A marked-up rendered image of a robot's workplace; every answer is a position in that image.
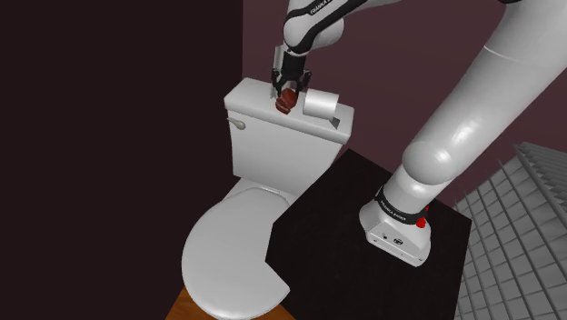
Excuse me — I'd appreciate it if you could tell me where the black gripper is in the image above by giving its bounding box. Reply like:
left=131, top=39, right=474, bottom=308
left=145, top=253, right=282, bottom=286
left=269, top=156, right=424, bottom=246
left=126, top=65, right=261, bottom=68
left=270, top=51, right=313, bottom=96

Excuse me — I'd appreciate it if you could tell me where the red-brown lumpy object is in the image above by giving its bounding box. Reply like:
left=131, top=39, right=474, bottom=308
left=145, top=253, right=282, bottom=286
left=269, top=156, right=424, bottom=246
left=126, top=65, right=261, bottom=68
left=274, top=87, right=298, bottom=115

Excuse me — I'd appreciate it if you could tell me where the white toilet paper roll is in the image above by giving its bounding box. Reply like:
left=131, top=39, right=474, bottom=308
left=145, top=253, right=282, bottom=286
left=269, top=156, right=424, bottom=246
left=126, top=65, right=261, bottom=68
left=303, top=87, right=341, bottom=120

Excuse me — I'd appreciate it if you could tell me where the black robot stand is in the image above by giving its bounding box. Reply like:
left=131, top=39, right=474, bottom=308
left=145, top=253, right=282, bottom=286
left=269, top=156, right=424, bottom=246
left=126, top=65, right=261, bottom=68
left=264, top=148, right=473, bottom=320

